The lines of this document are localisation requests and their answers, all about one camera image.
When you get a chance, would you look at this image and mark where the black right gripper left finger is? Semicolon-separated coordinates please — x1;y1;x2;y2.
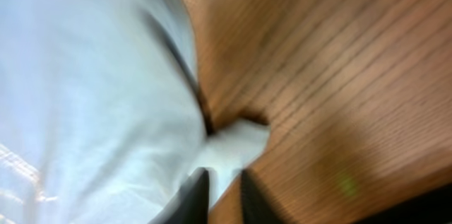
150;167;210;224

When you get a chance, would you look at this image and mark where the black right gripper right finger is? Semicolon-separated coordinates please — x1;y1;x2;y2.
240;170;292;224

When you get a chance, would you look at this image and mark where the light blue printed t-shirt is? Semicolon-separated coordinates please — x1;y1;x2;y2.
1;0;270;223

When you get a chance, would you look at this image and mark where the dark navy garment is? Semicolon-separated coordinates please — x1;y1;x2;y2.
355;184;451;224

